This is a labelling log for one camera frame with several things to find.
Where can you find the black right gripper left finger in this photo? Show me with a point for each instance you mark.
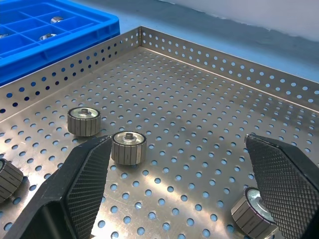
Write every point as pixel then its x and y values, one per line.
pixel 74 189

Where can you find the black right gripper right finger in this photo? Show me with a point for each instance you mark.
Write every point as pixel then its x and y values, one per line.
pixel 286 186

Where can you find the blue compartment tray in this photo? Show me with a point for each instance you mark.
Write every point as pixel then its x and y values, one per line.
pixel 74 42

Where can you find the perforated metal tray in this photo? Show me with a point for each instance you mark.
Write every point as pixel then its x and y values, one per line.
pixel 174 112

